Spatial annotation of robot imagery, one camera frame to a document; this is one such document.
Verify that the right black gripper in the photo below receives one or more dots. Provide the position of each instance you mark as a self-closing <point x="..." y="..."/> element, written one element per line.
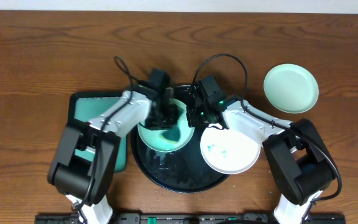
<point x="196" y="112"/>

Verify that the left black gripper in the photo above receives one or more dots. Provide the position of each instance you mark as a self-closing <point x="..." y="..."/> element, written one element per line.
<point x="165" y="115"/>

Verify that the green yellow sponge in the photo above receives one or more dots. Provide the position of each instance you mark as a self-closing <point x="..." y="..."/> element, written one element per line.
<point x="171" y="135"/>

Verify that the light green plate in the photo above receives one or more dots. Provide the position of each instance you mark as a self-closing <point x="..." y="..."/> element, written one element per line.
<point x="152" y="138"/>
<point x="291" y="88"/>

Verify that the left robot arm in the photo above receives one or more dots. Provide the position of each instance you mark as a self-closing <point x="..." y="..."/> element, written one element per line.
<point x="84" y="162"/>

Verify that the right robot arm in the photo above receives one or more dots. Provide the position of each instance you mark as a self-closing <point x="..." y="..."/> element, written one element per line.
<point x="301" y="164"/>

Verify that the round black serving tray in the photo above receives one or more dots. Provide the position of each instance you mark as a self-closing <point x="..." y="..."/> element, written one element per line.
<point x="183" y="170"/>

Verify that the dark green rectangular water tray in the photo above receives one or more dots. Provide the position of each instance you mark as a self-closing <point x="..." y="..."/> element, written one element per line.
<point x="85" y="105"/>

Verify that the white plate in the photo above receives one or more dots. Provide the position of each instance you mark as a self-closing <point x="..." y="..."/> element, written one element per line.
<point x="228" y="151"/>

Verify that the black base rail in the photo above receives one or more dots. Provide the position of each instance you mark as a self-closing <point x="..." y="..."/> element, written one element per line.
<point x="128" y="218"/>

